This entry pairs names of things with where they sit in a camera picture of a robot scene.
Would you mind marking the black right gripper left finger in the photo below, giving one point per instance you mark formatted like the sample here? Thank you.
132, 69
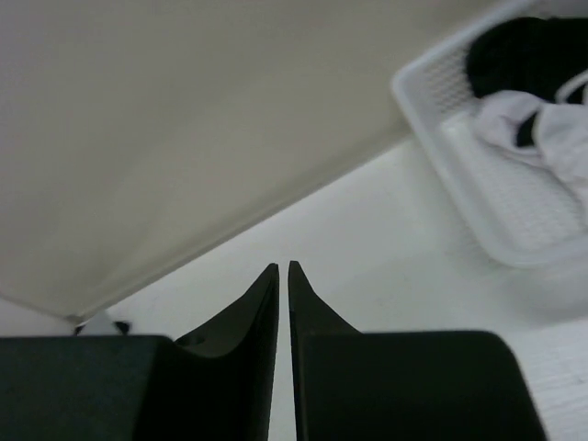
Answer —
213, 383

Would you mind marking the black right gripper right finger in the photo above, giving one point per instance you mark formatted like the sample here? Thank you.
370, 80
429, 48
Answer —
424, 385

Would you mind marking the white tank top in basket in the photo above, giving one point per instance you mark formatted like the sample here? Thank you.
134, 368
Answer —
548, 135

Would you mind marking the black tank top in basket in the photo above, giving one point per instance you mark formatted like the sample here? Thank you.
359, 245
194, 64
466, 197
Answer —
527, 54

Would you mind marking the white plastic laundry basket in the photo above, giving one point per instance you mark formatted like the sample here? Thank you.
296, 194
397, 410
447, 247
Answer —
520, 215

